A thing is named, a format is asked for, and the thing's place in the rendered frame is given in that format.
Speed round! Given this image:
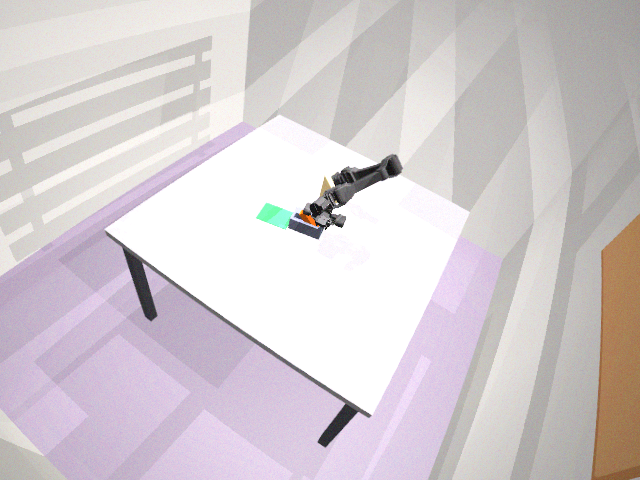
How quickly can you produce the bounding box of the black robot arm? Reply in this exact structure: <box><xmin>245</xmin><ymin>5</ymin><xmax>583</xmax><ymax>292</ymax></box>
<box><xmin>310</xmin><ymin>154</ymin><xmax>403</xmax><ymax>228</ymax></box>

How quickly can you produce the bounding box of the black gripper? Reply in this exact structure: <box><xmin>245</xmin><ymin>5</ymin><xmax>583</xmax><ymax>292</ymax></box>
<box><xmin>302</xmin><ymin>202</ymin><xmax>347</xmax><ymax>228</ymax></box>

